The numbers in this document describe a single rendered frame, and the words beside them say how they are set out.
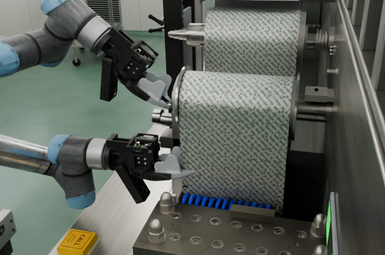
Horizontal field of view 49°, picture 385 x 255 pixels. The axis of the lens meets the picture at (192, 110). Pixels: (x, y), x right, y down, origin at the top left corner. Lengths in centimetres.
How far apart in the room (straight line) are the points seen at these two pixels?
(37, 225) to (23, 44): 190
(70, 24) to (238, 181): 50
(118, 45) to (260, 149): 38
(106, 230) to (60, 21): 53
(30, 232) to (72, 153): 171
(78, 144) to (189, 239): 35
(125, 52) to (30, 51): 20
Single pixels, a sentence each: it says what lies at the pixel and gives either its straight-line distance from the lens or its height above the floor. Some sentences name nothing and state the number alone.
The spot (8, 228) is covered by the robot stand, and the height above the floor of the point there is 72.
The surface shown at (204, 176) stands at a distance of 98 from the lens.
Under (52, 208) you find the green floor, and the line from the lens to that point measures 287.
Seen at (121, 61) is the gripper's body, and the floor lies 135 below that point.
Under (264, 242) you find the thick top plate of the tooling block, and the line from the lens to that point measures 89.
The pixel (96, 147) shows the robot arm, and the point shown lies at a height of 114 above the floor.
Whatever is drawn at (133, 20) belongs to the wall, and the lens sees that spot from 707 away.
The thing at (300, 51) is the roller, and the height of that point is 132.
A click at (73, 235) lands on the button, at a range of 112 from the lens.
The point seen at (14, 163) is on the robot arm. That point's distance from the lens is 115.
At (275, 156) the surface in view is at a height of 116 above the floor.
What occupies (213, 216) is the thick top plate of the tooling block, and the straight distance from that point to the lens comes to 95.
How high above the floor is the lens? 161
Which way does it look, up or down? 24 degrees down
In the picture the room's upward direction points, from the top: 1 degrees counter-clockwise
